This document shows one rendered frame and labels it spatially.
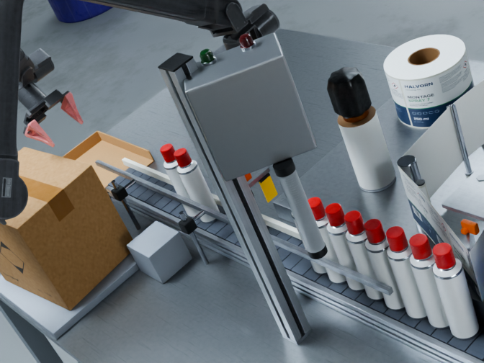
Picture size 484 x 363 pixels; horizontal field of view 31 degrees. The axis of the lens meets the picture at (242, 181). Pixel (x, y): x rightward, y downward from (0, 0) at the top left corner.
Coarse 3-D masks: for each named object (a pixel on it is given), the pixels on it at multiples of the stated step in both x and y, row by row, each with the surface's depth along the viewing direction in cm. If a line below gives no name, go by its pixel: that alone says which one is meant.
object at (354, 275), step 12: (108, 168) 234; (144, 180) 222; (168, 192) 214; (192, 204) 206; (216, 216) 199; (276, 240) 184; (300, 252) 178; (324, 264) 174; (336, 264) 171; (348, 276) 169; (360, 276) 166; (384, 288) 162
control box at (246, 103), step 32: (224, 64) 141; (256, 64) 137; (192, 96) 139; (224, 96) 139; (256, 96) 140; (288, 96) 141; (224, 128) 142; (256, 128) 143; (288, 128) 144; (224, 160) 146; (256, 160) 147
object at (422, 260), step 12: (420, 240) 150; (420, 252) 150; (432, 252) 152; (420, 264) 151; (432, 264) 151; (420, 276) 153; (432, 276) 152; (420, 288) 155; (432, 288) 154; (432, 300) 155; (432, 312) 158; (444, 312) 157; (432, 324) 160; (444, 324) 159
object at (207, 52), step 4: (200, 52) 143; (204, 52) 142; (208, 52) 142; (200, 56) 142; (204, 56) 142; (208, 56) 142; (212, 56) 142; (204, 60) 142; (208, 60) 142; (212, 60) 142; (204, 64) 143; (208, 64) 142
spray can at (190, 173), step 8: (176, 152) 203; (184, 152) 202; (176, 160) 203; (184, 160) 202; (192, 160) 206; (184, 168) 203; (192, 168) 203; (184, 176) 204; (192, 176) 204; (200, 176) 206; (184, 184) 206; (192, 184) 205; (200, 184) 206; (192, 192) 207; (200, 192) 207; (208, 192) 208; (200, 200) 208; (208, 200) 209; (216, 208) 211; (208, 216) 211
